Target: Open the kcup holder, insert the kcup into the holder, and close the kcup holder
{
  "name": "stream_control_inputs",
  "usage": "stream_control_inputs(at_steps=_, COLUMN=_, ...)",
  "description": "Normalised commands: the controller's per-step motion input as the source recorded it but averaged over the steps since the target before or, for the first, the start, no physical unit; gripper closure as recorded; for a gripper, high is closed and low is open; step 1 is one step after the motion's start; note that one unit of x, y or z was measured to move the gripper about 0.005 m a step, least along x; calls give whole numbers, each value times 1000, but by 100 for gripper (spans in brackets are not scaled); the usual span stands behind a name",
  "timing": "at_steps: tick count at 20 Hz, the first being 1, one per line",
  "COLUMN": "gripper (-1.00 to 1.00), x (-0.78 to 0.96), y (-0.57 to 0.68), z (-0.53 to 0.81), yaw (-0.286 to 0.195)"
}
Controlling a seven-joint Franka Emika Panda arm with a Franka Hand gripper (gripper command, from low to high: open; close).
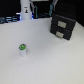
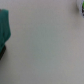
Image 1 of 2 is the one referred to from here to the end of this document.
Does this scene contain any white kcup with green lid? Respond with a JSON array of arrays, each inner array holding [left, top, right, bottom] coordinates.
[[19, 44, 27, 56]]

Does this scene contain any black kcup holder drawer box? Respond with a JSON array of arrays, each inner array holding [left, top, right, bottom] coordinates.
[[50, 14, 76, 40]]

